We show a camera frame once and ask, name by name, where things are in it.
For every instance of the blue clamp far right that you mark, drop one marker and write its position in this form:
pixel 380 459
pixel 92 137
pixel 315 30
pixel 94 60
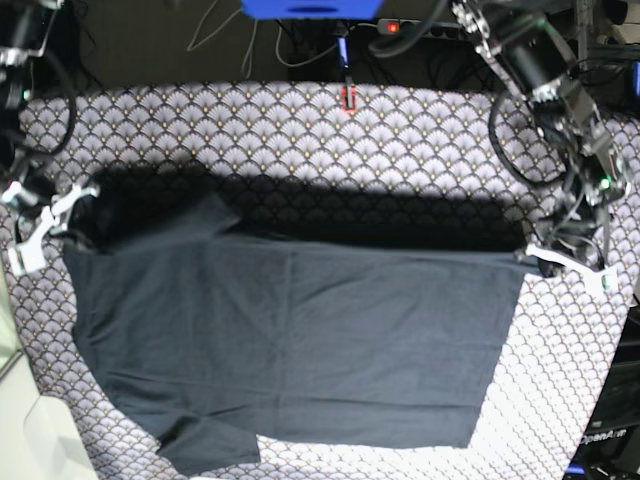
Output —
pixel 632 88

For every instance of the blue clamp handle centre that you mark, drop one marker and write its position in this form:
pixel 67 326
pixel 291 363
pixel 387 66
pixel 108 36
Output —
pixel 343 52

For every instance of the red table clamp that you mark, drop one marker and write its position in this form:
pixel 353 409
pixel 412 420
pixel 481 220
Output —
pixel 348 97

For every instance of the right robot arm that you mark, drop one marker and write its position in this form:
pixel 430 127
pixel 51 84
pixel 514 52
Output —
pixel 26 27

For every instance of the dark navy T-shirt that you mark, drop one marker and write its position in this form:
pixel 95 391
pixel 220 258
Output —
pixel 209 329

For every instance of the black power strip red switch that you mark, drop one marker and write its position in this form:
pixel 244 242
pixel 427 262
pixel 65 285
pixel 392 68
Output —
pixel 392 26

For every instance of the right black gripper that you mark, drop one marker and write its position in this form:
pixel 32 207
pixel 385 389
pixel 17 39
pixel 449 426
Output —
pixel 82 228

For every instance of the white cabinet corner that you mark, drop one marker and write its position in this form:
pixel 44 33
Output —
pixel 39 437

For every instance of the fan-patterned grey tablecloth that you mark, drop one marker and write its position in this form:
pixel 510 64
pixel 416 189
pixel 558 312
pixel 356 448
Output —
pixel 288 152

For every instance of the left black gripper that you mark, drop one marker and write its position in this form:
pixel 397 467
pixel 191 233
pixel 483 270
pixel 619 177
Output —
pixel 570 239

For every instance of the black OpenArm base box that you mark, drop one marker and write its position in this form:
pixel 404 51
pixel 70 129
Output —
pixel 609 448

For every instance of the blue box at top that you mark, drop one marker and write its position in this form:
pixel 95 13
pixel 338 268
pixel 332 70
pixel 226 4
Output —
pixel 310 9

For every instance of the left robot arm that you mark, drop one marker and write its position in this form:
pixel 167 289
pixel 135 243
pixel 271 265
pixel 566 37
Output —
pixel 537 67

